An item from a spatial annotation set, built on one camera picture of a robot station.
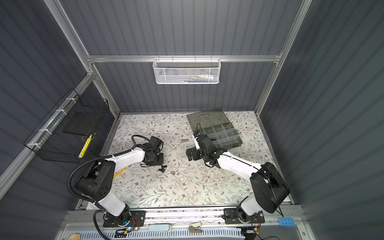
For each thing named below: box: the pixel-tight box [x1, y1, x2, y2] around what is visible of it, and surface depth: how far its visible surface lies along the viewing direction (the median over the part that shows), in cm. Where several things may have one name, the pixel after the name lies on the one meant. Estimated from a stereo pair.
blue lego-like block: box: [277, 217, 295, 227], surface depth 72 cm
